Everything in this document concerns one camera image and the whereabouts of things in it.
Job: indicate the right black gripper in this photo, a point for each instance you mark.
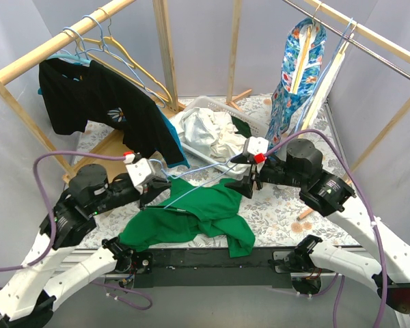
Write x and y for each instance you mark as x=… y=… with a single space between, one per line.
x=253 y=174

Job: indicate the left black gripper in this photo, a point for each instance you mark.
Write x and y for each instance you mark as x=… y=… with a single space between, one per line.
x=145 y=190

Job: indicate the teal t shirt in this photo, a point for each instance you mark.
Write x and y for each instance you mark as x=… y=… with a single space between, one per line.
x=174 y=143

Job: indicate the green and white raglan shirt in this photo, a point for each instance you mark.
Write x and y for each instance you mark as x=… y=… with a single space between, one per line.
x=241 y=128

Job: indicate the bright green t shirt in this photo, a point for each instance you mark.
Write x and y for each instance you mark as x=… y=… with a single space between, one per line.
x=188 y=212

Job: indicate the white t shirt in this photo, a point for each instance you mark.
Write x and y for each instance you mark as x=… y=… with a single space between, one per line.
x=211 y=133

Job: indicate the black t shirt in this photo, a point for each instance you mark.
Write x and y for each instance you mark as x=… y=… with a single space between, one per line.
x=116 y=112

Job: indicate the teal plastic hanger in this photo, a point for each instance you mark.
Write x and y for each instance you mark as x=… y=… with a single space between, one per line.
x=74 y=59

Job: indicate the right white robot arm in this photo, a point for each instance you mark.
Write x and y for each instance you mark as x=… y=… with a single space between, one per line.
x=299 y=164

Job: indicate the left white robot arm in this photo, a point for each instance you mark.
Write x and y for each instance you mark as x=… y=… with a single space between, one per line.
x=35 y=292

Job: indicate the cream wooden hanger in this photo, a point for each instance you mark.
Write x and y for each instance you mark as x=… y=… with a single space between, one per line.
x=321 y=92

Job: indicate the white plastic laundry basket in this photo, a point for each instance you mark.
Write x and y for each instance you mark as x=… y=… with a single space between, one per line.
x=258 y=129

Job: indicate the wooden clothes rack left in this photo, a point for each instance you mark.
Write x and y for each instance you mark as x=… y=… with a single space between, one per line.
x=64 y=38

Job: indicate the wooden clothes rack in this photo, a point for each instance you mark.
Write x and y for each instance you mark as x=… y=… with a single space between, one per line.
x=64 y=38
x=364 y=98

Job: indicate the floral patterned table mat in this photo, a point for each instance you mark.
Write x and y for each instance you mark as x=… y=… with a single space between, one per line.
x=272 y=212

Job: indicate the blue floral garment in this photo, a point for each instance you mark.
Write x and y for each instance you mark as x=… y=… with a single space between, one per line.
x=284 y=102

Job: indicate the metal hanging rod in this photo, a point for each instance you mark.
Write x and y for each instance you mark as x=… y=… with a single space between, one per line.
x=361 y=30

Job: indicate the wooden clothes rack right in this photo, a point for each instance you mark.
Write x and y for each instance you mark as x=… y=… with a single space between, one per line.
x=364 y=98

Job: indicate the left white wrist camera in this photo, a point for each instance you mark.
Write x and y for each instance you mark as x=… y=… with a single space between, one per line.
x=140 y=171

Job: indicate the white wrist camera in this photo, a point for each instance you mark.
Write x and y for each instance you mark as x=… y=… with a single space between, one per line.
x=255 y=149
x=140 y=171

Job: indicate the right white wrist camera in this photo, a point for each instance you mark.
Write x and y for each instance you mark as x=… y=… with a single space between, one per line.
x=255 y=149

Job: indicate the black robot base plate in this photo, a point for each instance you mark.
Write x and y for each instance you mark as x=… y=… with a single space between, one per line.
x=213 y=267

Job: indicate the blue wire hanger right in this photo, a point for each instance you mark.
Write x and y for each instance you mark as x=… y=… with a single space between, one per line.
x=345 y=34

